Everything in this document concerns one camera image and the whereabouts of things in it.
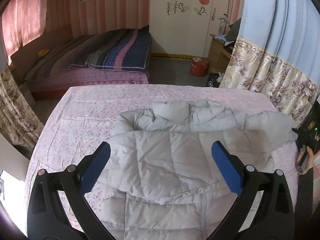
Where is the light grey down jacket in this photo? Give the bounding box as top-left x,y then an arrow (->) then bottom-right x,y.
99,100 -> 297,239

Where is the right forearm dark sleeve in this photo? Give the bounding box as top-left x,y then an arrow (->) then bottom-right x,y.
294,167 -> 313,239

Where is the right hand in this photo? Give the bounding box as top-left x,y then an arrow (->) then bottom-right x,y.
296,146 -> 319,176

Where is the blue floral room curtain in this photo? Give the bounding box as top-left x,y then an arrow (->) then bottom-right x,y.
220,0 -> 319,125

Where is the wooden side desk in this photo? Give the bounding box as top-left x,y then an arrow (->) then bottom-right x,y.
207,34 -> 235,73

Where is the red bucket on floor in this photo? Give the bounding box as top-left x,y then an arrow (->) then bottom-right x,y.
189,57 -> 209,77

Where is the brown headboard sofa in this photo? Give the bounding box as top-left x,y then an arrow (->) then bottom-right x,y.
10,25 -> 73,80

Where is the yellow toy on bed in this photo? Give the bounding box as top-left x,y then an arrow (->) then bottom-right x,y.
38,49 -> 50,58

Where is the white wardrobe with decals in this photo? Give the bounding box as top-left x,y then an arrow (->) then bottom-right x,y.
149,0 -> 229,57

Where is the striped dark blanket bed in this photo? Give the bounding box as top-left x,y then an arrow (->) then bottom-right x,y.
24,24 -> 153,98

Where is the pink window curtain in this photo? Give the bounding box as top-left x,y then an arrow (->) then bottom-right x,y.
2,0 -> 47,63

